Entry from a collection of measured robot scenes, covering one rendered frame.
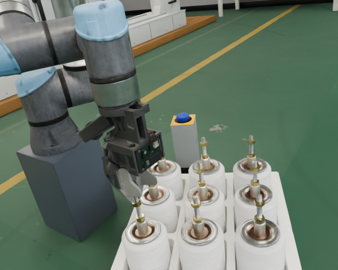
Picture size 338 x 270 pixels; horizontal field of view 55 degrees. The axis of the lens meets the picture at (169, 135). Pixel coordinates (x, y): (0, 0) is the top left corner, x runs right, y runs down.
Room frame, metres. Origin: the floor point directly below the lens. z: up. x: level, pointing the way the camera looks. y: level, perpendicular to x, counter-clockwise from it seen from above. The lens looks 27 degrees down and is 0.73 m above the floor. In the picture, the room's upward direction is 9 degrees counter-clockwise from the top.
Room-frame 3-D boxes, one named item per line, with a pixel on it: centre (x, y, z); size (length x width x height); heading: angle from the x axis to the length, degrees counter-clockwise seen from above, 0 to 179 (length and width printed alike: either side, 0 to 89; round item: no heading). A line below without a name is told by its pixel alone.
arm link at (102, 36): (0.51, 0.07, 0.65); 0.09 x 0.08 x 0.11; 18
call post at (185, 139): (0.91, -0.05, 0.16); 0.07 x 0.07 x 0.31; 77
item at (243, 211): (0.58, -0.17, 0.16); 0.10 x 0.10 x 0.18
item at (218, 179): (0.72, -0.08, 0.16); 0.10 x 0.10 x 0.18
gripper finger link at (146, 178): (0.52, 0.06, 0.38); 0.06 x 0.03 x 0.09; 47
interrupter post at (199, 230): (0.49, -0.03, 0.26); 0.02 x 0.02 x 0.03
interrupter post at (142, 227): (0.52, 0.08, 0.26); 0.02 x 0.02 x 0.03
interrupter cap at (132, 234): (0.52, 0.08, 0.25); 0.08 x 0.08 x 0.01
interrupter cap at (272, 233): (0.47, -0.15, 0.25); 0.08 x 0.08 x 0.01
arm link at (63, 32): (0.60, 0.12, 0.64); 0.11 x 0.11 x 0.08; 18
